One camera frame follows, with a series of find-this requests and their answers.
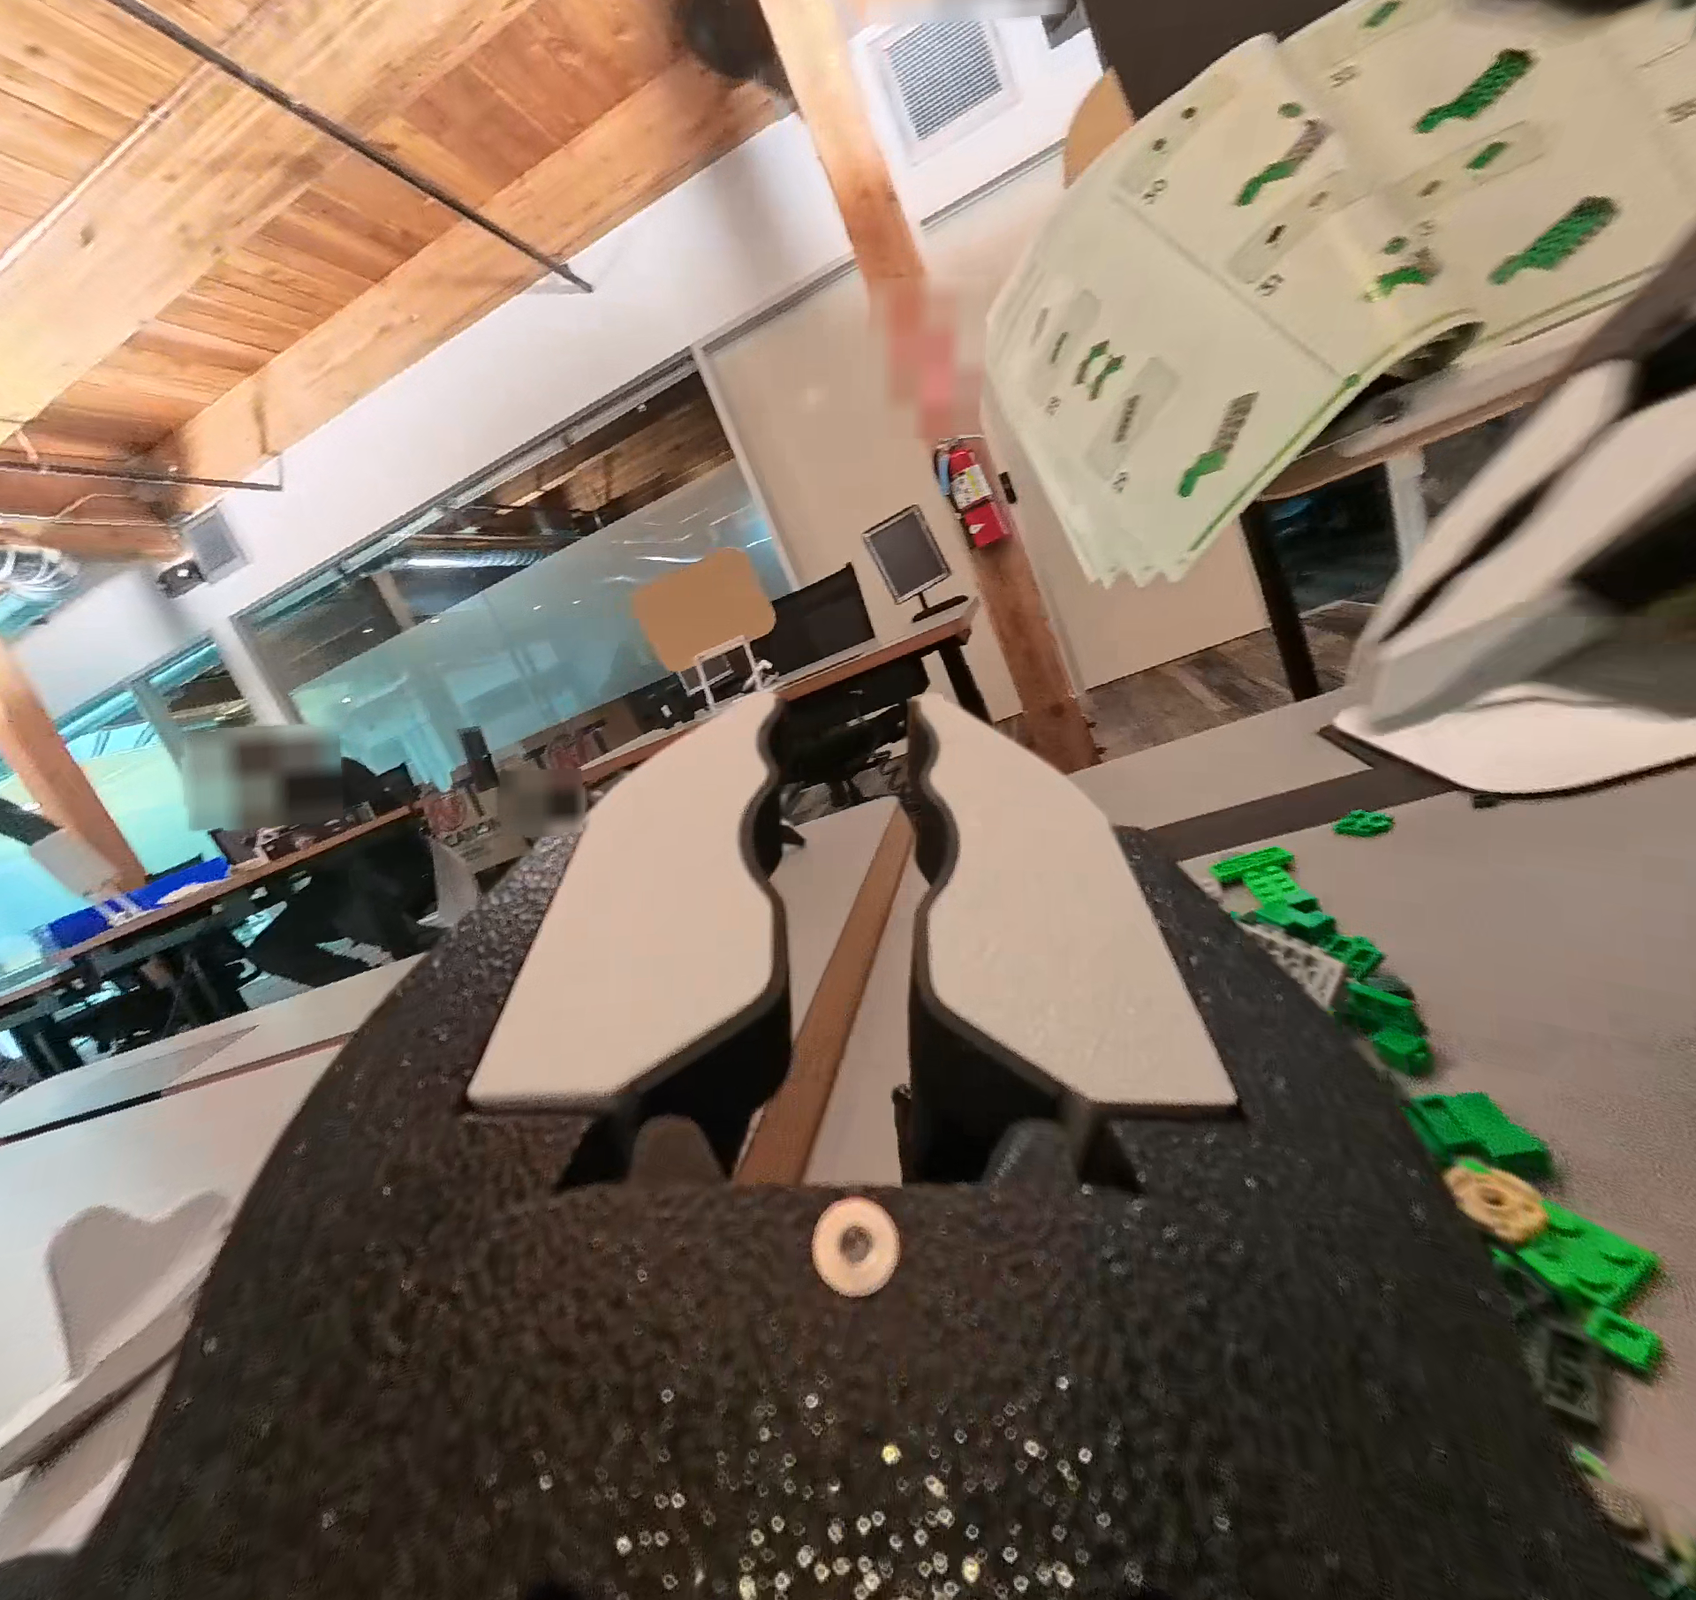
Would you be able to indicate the wooden post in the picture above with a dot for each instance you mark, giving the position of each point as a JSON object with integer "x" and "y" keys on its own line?
{"x": 860, "y": 170}

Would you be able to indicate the wooden table with dark legs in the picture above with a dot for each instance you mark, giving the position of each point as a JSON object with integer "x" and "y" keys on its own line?
{"x": 1404, "y": 429}

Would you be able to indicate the tan round brick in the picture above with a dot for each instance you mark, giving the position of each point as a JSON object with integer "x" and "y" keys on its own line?
{"x": 1494, "y": 1201}

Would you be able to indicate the black ceiling pipe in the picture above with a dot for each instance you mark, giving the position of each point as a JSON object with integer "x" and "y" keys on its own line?
{"x": 304, "y": 123}

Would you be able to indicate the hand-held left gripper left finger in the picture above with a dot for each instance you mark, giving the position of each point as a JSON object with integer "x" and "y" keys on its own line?
{"x": 635, "y": 938}

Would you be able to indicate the wooden office desk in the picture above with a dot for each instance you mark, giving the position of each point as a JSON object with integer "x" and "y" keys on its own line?
{"x": 900, "y": 646}

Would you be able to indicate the green studded plate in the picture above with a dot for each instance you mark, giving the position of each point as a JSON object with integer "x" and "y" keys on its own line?
{"x": 1362, "y": 823}

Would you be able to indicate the wall speaker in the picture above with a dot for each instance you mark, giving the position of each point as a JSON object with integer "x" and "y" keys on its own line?
{"x": 213, "y": 548}

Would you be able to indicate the pile of green bricks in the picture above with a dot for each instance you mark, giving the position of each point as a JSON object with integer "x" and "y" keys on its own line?
{"x": 1484, "y": 1150}

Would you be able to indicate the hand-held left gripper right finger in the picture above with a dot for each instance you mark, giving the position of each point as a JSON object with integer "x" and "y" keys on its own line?
{"x": 1072, "y": 952}

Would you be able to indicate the red fire extinguisher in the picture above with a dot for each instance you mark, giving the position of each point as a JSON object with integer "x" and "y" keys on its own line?
{"x": 974, "y": 495}

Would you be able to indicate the computer monitor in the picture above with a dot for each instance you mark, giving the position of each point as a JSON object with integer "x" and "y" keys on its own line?
{"x": 904, "y": 556}

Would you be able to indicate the grey desk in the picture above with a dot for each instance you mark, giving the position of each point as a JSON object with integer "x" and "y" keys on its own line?
{"x": 1523, "y": 925}

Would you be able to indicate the black office chair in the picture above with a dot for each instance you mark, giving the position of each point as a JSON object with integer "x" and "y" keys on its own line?
{"x": 827, "y": 646}

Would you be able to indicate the glass partition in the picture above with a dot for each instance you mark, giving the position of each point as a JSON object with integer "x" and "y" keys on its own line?
{"x": 529, "y": 568}

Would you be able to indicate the white air vent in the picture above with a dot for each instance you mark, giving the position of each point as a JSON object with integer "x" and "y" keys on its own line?
{"x": 943, "y": 79}

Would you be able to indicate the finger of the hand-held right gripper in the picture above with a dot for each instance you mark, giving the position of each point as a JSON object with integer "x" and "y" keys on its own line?
{"x": 1549, "y": 487}
{"x": 1484, "y": 679}

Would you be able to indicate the brick instruction booklet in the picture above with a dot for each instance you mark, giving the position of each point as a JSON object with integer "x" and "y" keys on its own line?
{"x": 1258, "y": 276}

